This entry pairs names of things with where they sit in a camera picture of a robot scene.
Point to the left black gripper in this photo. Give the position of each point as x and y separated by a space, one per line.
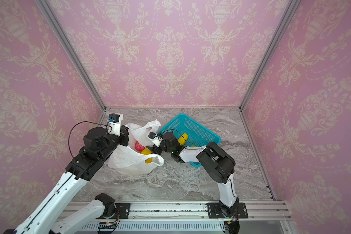
124 136

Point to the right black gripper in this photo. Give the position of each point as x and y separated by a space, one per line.
155 149

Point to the yellow banana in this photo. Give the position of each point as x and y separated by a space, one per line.
183 139

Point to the teal plastic basket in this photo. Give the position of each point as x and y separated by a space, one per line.
198 136

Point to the red fruit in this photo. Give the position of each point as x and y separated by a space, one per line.
139 147

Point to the white plastic bag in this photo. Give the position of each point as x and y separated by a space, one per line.
127 160

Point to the orange yellow mango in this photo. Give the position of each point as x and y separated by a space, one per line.
146 151

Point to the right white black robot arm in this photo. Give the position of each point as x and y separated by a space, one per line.
219 165

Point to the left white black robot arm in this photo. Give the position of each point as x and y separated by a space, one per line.
77 174

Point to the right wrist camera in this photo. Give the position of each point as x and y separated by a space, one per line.
155 139

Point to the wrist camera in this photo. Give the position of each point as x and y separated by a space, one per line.
114 123
155 139

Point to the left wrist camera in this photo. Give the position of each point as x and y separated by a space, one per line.
114 123

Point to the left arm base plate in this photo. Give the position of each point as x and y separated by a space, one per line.
121 211

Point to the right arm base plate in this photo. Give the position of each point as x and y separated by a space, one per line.
218 210

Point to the aluminium front rail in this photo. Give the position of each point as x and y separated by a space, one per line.
184 217

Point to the left aluminium corner post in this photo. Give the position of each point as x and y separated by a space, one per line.
45 8

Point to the aluminium corner post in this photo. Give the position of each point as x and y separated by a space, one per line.
45 8
278 34

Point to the right aluminium corner post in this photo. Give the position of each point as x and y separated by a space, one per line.
278 34

